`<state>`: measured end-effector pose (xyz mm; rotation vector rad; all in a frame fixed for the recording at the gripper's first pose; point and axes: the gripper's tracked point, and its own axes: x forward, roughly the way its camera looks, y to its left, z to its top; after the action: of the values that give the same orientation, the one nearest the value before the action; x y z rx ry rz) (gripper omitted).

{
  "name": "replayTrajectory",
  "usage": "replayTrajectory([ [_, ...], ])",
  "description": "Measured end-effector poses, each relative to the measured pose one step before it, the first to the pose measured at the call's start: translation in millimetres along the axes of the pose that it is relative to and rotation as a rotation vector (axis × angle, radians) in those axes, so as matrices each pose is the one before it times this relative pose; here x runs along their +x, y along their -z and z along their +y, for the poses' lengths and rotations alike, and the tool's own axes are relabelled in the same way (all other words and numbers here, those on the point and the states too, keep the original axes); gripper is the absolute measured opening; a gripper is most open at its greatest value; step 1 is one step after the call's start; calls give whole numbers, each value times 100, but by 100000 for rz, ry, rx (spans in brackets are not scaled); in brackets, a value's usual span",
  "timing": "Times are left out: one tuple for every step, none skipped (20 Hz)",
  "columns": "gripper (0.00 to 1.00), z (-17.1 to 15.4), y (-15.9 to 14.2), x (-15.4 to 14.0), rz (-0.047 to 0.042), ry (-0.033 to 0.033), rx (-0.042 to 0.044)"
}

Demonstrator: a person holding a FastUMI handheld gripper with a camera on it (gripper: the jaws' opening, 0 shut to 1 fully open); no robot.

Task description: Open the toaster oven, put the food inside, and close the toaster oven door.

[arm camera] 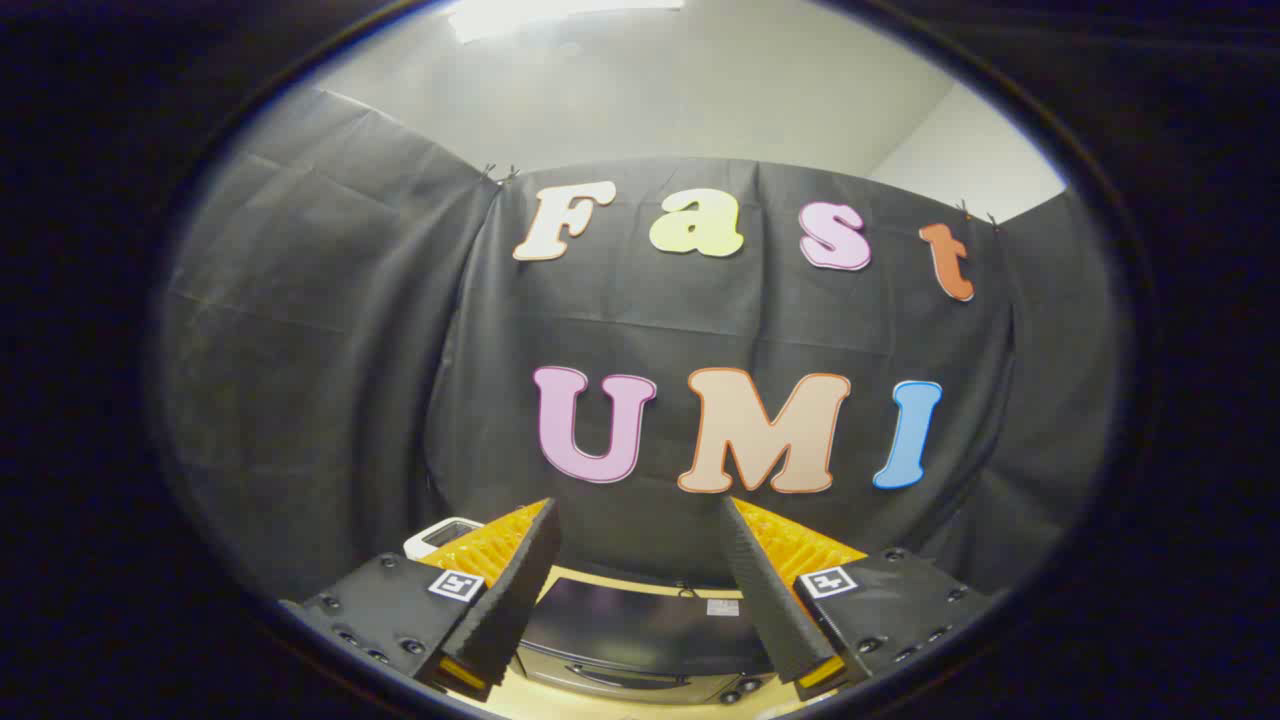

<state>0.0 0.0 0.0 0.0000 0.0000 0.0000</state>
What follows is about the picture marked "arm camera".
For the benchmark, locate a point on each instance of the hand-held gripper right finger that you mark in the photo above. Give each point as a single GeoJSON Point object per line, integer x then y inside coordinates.
{"type": "Point", "coordinates": [765, 590]}

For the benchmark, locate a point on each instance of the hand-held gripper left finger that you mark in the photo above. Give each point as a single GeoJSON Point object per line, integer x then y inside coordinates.
{"type": "Point", "coordinates": [515, 590]}

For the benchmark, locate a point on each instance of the black toaster oven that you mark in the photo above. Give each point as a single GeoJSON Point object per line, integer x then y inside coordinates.
{"type": "Point", "coordinates": [640, 620]}

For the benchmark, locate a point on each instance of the white bread toaster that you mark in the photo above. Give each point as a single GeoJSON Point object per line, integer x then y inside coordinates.
{"type": "Point", "coordinates": [435, 535]}

